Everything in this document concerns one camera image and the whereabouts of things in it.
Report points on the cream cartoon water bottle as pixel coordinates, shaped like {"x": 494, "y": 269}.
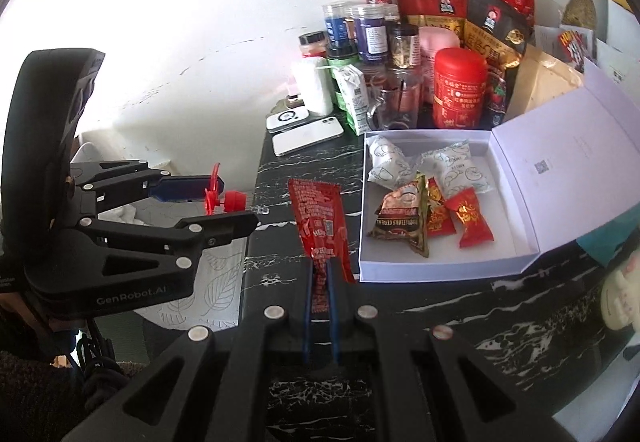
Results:
{"x": 622, "y": 292}

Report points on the brown cereal snack packet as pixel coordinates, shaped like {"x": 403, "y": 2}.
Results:
{"x": 402, "y": 217}

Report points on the clear plastic jar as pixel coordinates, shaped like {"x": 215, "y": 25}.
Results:
{"x": 391, "y": 12}

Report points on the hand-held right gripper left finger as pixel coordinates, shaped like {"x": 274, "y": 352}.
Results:
{"x": 307, "y": 332}

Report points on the clear jar with purple label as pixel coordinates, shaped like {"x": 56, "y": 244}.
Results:
{"x": 370, "y": 34}

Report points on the red oat bag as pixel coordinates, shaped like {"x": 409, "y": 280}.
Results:
{"x": 430, "y": 6}

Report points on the white printed bread packet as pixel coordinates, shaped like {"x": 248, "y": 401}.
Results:
{"x": 387, "y": 161}
{"x": 455, "y": 164}

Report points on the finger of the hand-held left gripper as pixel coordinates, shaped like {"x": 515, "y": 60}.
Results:
{"x": 190, "y": 188}
{"x": 230, "y": 224}

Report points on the clear glass mug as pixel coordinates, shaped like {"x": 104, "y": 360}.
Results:
{"x": 395, "y": 99}

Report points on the red candy packet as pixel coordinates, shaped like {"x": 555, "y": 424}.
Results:
{"x": 437, "y": 212}
{"x": 470, "y": 222}

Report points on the red tin can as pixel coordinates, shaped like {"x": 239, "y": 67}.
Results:
{"x": 460, "y": 89}

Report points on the green and white carton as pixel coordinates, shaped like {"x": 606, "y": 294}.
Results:
{"x": 355, "y": 96}

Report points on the white tissue roll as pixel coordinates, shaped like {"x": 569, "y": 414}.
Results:
{"x": 312, "y": 84}

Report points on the jar of dried slices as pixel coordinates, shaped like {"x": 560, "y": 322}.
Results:
{"x": 404, "y": 44}

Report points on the pink plastic jar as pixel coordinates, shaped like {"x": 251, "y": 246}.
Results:
{"x": 437, "y": 41}

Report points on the black oat bag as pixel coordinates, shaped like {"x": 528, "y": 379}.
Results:
{"x": 495, "y": 26}

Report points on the round woven straw object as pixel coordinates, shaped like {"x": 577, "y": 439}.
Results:
{"x": 580, "y": 10}

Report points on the long red snack packet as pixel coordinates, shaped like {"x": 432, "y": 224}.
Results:
{"x": 320, "y": 217}

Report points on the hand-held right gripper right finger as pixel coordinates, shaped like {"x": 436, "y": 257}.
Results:
{"x": 335, "y": 332}

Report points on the clear jar with blue label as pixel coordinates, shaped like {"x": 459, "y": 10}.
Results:
{"x": 336, "y": 26}

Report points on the brown paper bag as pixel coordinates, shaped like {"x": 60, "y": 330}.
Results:
{"x": 542, "y": 81}

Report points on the white gift box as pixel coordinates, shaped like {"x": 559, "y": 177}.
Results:
{"x": 440, "y": 262}

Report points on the red and black leaflet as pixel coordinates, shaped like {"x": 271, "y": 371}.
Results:
{"x": 572, "y": 49}

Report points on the white smartphone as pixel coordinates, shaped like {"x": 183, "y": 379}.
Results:
{"x": 307, "y": 136}

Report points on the white power bank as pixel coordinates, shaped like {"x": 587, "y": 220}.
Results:
{"x": 287, "y": 119}

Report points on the person's left forearm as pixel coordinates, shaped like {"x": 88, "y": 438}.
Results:
{"x": 40, "y": 397}

